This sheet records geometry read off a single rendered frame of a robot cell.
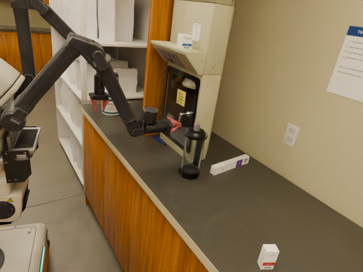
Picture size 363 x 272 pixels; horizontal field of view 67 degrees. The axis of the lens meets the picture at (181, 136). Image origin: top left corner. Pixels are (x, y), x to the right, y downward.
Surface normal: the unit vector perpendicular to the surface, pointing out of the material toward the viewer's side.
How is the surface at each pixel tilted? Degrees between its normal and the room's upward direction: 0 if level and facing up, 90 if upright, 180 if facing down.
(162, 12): 90
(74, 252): 0
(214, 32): 90
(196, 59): 90
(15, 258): 0
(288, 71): 90
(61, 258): 0
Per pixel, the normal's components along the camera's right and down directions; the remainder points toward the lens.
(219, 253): 0.13, -0.90
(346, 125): -0.83, 0.14
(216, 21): 0.55, 0.41
